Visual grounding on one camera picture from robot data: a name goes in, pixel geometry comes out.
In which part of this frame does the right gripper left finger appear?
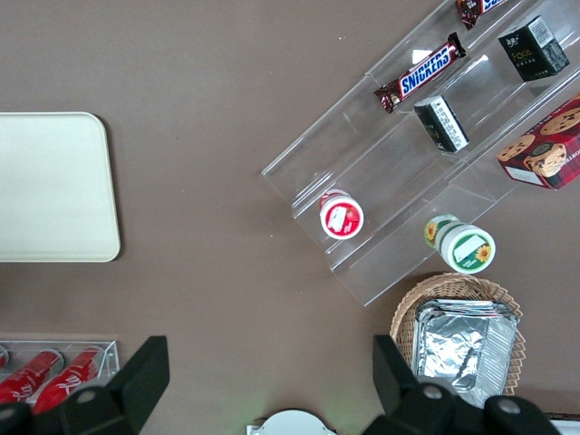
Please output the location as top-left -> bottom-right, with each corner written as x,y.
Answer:
26,334 -> 171,435

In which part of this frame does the red plaid cookie box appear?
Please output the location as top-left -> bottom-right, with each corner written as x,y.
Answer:
496,92 -> 580,191

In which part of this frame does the small black carton box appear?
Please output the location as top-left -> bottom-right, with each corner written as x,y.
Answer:
498,14 -> 569,83
413,94 -> 470,153

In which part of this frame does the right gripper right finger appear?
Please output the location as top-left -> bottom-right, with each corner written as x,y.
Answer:
372,333 -> 488,435

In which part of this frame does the red cola bottle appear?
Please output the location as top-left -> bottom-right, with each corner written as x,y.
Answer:
0,348 -> 64,404
34,346 -> 105,416

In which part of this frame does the white rectangular snack tray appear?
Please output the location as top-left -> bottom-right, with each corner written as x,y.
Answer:
546,411 -> 580,435

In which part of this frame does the green lidded yogurt cup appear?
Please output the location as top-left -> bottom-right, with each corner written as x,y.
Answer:
424,214 -> 497,275

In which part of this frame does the clear acrylic step display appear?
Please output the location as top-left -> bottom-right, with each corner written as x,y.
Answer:
261,0 -> 580,308

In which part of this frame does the light wicker basket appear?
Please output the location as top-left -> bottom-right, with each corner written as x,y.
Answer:
389,271 -> 527,409

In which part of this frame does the clear acrylic bottle rack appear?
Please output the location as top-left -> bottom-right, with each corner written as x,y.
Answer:
0,339 -> 121,404

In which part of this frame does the Snickers chocolate bar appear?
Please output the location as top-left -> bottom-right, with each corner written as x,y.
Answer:
373,32 -> 467,114
455,0 -> 508,31

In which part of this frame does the cream plastic tray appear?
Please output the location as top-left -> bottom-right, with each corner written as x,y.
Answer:
0,111 -> 121,263

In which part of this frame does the red lidded yogurt cup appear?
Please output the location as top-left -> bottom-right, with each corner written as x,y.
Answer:
319,189 -> 365,240

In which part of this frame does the aluminium foil tray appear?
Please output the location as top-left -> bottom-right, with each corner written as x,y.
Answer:
414,298 -> 518,409

